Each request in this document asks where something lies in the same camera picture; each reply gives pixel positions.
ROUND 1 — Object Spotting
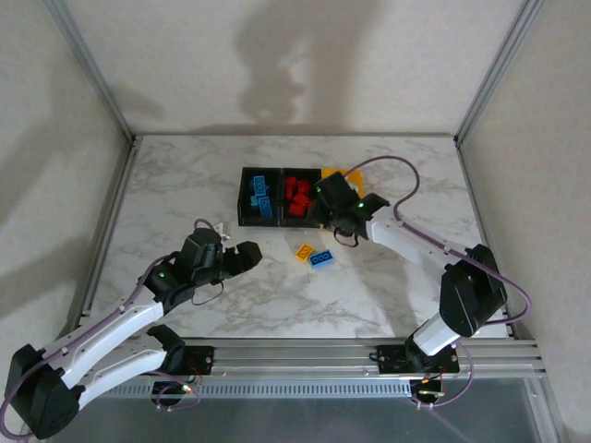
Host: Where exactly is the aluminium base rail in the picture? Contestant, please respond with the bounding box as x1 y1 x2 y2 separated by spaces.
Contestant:
182 339 541 382

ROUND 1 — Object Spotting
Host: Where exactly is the black plastic bin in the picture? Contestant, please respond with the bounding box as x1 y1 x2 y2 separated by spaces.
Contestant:
238 166 283 227
280 167 323 228

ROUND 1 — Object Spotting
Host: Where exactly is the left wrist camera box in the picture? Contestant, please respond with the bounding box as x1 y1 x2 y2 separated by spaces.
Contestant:
182 230 223 281

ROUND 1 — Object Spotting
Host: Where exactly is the grey metal panel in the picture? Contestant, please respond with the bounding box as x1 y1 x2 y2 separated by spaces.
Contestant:
45 396 562 443

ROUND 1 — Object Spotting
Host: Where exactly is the slotted metal cable duct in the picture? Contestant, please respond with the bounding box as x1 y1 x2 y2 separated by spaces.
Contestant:
105 378 416 401

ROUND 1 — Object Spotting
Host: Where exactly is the black controller box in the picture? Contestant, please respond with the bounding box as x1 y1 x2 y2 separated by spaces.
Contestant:
410 380 444 402
151 380 186 407

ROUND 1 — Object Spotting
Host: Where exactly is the aluminium frame post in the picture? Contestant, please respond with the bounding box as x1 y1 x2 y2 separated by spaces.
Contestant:
454 0 541 144
43 0 139 144

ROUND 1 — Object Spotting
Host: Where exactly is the aluminium side rail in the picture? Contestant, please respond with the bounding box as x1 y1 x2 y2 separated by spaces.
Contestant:
68 138 142 329

